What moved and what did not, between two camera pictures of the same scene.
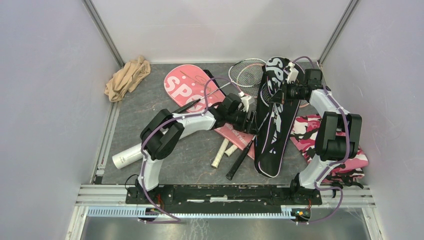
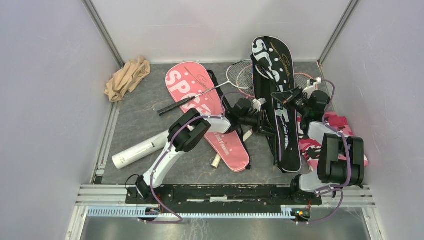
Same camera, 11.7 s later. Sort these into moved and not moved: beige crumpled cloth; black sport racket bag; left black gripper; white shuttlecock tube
Moved: black sport racket bag; left black gripper
Not moved: white shuttlecock tube; beige crumpled cloth
